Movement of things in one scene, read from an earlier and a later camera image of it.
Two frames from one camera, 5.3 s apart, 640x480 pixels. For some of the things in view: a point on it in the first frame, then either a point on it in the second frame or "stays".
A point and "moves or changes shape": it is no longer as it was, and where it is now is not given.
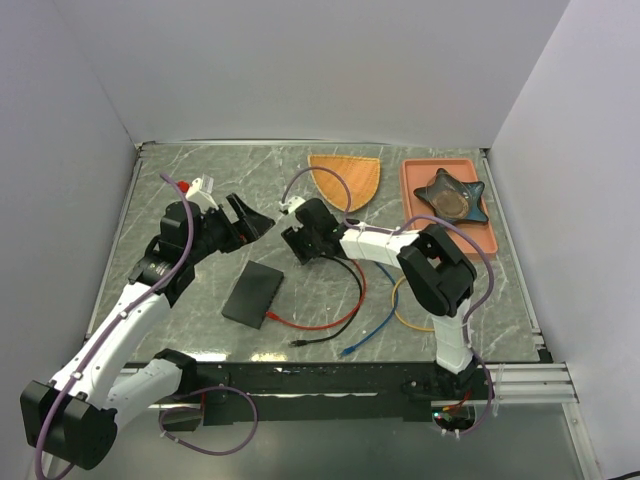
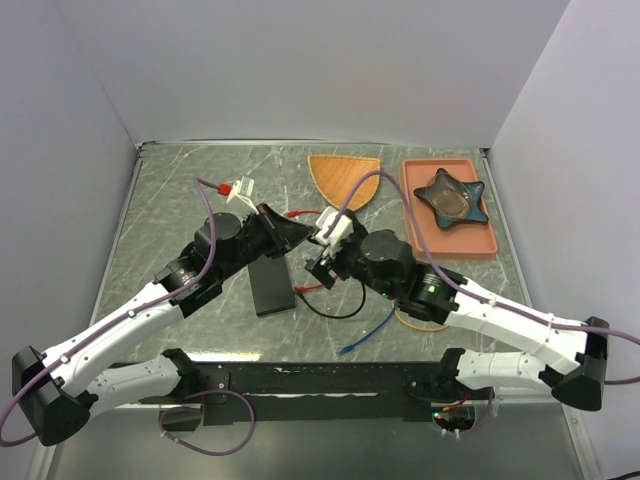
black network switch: [253, 295] → [271, 286]
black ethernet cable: [304, 341] moves or changes shape
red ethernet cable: [345, 320] → [300, 289]
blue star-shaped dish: [453, 198] stays
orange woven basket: [361, 174] stays
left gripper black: [236, 235] → [283, 233]
